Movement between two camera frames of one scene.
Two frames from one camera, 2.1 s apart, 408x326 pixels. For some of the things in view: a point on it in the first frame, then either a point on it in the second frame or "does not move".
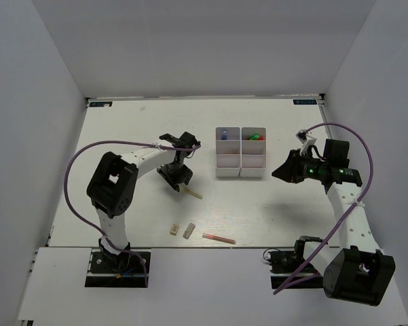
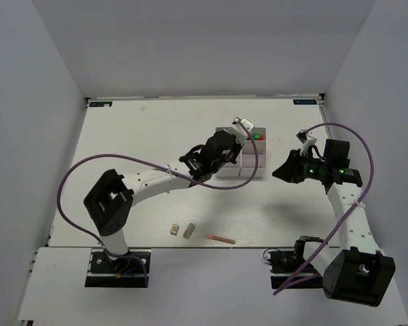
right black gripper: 289,170 does not move
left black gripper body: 174,173 -> 233,154
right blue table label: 305,102 does not move
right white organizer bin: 253,152 does not move
